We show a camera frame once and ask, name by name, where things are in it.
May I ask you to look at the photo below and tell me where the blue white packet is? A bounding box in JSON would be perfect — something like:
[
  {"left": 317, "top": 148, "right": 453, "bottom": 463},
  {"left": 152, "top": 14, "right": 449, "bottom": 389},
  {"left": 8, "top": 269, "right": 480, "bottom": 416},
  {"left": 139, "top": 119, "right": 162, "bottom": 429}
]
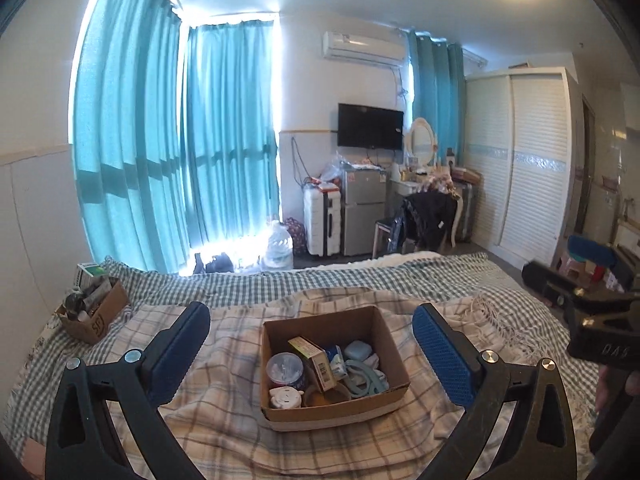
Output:
[{"left": 326, "top": 345, "right": 351, "bottom": 378}]

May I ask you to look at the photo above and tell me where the dark floral bag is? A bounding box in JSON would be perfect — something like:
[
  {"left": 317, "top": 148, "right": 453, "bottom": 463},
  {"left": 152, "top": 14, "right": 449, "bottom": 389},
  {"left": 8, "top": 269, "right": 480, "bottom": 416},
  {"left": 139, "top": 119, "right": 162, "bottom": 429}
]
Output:
[{"left": 285, "top": 217, "right": 308, "bottom": 256}]

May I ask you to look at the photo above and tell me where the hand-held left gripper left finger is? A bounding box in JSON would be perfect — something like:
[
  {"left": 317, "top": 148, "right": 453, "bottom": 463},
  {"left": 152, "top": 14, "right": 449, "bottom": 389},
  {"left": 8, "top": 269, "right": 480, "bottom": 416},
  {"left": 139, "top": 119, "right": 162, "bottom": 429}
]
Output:
[{"left": 44, "top": 301, "right": 212, "bottom": 480}]

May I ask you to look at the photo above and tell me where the clear round container blue label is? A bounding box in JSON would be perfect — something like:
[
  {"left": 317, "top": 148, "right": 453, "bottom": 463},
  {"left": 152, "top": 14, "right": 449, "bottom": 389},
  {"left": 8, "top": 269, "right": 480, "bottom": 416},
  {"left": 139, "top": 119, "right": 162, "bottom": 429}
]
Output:
[{"left": 266, "top": 352, "right": 308, "bottom": 392}]

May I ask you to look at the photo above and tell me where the beige plaid blanket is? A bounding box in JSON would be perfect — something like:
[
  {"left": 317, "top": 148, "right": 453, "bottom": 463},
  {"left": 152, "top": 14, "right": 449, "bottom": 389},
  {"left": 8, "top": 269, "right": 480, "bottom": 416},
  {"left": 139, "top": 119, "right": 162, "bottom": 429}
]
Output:
[{"left": 107, "top": 287, "right": 506, "bottom": 480}]

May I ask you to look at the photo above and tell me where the narrow teal curtain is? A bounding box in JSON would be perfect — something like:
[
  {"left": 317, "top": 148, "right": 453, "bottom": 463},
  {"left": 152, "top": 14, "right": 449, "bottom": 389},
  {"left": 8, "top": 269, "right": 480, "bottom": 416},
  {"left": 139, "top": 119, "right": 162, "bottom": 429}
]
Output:
[{"left": 407, "top": 30, "right": 467, "bottom": 171}]

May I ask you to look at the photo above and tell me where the small marked cardboard box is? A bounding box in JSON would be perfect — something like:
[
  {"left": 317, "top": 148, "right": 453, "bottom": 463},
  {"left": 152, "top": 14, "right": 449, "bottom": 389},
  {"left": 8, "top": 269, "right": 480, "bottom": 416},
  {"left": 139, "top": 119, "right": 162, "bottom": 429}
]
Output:
[{"left": 55, "top": 277, "right": 130, "bottom": 345}]

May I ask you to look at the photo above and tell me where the white suitcase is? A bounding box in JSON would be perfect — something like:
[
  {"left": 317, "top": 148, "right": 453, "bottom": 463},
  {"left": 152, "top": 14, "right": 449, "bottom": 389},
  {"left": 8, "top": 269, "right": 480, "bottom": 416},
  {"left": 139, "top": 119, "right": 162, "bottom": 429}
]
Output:
[{"left": 303, "top": 185, "right": 345, "bottom": 257}]

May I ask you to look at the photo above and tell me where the white oval mirror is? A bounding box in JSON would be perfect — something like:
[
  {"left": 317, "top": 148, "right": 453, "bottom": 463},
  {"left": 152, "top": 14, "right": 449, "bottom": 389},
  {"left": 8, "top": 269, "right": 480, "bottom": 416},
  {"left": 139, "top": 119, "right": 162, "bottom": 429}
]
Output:
[{"left": 404, "top": 117, "right": 436, "bottom": 168}]

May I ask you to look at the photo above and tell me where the white air conditioner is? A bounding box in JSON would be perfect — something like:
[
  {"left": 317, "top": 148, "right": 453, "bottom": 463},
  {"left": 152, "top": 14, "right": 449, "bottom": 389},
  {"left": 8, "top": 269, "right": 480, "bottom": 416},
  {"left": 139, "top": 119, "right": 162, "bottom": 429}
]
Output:
[{"left": 321, "top": 31, "right": 406, "bottom": 67}]

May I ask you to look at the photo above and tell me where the clear plastic bag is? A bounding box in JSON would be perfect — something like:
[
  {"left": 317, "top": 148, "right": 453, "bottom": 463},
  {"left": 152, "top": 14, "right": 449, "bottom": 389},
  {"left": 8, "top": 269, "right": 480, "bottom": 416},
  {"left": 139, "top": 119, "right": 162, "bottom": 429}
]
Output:
[{"left": 320, "top": 152, "right": 351, "bottom": 183}]

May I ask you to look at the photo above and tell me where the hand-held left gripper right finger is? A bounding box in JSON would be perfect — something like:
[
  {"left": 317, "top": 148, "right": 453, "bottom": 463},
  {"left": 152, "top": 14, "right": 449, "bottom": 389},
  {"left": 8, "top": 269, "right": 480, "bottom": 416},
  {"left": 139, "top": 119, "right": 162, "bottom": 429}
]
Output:
[{"left": 412, "top": 302, "right": 578, "bottom": 480}]

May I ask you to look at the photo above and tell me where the black wall television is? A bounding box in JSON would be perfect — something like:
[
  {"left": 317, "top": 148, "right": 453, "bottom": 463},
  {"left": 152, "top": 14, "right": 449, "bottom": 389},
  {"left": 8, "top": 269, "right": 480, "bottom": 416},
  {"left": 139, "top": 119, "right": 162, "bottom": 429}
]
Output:
[{"left": 337, "top": 103, "right": 405, "bottom": 151}]

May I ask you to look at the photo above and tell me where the clear water jug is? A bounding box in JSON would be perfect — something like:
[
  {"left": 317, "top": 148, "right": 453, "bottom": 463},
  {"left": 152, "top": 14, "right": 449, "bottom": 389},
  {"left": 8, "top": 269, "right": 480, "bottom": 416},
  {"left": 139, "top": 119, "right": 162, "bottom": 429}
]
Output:
[{"left": 260, "top": 220, "right": 294, "bottom": 268}]

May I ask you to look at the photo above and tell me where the white slatted wardrobe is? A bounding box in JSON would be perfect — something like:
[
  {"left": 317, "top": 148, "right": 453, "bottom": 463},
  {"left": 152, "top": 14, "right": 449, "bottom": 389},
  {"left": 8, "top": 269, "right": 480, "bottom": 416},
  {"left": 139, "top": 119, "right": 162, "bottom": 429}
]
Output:
[{"left": 465, "top": 66, "right": 583, "bottom": 263}]

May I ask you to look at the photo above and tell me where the wall cable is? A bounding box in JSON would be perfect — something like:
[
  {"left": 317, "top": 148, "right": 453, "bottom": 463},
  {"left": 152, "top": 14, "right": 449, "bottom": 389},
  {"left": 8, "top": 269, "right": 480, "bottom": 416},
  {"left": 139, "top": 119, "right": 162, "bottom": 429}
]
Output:
[{"left": 291, "top": 135, "right": 307, "bottom": 186}]

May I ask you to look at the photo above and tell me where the silver fridge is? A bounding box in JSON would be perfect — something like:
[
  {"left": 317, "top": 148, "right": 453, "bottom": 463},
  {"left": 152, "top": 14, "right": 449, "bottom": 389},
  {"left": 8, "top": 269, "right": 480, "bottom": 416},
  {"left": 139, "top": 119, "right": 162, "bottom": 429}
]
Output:
[{"left": 341, "top": 166, "right": 388, "bottom": 257}]

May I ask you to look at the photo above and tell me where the black floor bag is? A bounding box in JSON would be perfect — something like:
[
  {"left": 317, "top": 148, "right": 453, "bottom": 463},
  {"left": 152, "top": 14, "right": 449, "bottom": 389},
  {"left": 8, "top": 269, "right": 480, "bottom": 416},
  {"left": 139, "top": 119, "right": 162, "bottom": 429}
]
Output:
[{"left": 194, "top": 252, "right": 233, "bottom": 275}]

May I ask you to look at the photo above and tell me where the wooden chair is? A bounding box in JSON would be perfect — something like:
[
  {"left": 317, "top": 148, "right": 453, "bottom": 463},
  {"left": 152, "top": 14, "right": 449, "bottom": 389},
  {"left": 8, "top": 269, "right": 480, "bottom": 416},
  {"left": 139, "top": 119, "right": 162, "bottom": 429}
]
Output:
[{"left": 374, "top": 217, "right": 401, "bottom": 256}]

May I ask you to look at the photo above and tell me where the chair with black jacket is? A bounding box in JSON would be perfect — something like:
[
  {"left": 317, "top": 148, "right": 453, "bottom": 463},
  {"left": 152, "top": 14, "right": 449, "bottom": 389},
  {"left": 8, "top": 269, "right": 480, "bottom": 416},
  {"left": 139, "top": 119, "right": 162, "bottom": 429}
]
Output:
[{"left": 390, "top": 180, "right": 466, "bottom": 248}]

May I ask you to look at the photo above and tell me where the small yellowish carton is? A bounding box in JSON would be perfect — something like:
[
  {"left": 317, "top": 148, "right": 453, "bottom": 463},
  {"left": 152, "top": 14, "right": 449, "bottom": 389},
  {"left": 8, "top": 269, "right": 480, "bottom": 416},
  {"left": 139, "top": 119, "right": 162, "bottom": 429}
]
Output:
[{"left": 287, "top": 336, "right": 338, "bottom": 392}]

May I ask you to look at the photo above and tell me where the person's right hand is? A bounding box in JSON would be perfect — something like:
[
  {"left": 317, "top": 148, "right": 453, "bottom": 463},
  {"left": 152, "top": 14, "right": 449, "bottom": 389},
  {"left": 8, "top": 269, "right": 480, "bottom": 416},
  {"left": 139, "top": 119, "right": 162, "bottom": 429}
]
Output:
[{"left": 594, "top": 364, "right": 623, "bottom": 413}]

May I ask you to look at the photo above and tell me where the pink plastic stool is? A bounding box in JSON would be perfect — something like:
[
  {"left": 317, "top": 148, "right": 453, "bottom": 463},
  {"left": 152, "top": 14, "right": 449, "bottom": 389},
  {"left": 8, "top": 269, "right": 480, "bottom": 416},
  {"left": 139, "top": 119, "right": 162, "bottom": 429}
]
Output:
[{"left": 556, "top": 250, "right": 596, "bottom": 286}]

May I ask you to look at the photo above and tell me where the pink clothes pile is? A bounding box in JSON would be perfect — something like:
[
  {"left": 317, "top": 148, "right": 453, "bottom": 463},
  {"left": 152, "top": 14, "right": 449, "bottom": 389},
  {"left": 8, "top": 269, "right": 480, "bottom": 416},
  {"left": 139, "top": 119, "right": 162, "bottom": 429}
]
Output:
[{"left": 422, "top": 172, "right": 458, "bottom": 196}]

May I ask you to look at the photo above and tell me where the wide teal curtain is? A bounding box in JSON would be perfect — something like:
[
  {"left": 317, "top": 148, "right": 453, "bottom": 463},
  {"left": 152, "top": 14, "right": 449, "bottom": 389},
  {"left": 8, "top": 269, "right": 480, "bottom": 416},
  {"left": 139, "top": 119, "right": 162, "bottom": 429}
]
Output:
[{"left": 72, "top": 0, "right": 183, "bottom": 273}]

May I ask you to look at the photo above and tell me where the silver suitcase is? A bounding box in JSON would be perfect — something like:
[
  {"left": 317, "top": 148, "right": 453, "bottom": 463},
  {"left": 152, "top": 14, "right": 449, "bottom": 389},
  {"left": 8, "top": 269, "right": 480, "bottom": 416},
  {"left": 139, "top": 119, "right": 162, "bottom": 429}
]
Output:
[{"left": 454, "top": 182, "right": 476, "bottom": 242}]

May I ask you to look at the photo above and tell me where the green white carton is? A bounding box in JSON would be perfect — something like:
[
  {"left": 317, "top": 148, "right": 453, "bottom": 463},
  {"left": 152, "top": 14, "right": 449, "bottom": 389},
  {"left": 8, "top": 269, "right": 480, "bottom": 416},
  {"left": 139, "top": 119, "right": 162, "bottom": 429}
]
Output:
[{"left": 76, "top": 262, "right": 108, "bottom": 286}]

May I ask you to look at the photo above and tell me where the tape roll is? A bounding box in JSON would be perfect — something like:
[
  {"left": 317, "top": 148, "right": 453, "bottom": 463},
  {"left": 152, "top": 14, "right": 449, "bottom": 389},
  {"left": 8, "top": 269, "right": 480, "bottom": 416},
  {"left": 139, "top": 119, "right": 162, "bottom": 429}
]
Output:
[{"left": 302, "top": 382, "right": 353, "bottom": 408}]

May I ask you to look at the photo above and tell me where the light blue small case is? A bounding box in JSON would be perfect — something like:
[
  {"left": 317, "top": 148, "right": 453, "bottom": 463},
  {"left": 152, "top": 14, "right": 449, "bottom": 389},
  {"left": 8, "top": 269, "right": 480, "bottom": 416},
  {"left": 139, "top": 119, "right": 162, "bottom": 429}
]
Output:
[{"left": 341, "top": 340, "right": 372, "bottom": 363}]

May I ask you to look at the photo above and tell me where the black jacket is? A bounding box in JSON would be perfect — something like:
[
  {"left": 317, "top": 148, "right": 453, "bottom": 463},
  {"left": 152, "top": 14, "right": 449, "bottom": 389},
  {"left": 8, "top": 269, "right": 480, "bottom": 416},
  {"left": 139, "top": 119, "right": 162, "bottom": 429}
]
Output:
[{"left": 400, "top": 192, "right": 458, "bottom": 253}]

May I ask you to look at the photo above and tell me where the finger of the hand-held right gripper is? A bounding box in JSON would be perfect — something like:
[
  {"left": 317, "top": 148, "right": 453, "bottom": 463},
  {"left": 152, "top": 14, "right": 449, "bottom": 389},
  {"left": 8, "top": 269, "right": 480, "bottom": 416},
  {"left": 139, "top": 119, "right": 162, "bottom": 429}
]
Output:
[
  {"left": 522, "top": 261, "right": 640, "bottom": 317},
  {"left": 567, "top": 234, "right": 640, "bottom": 293}
]

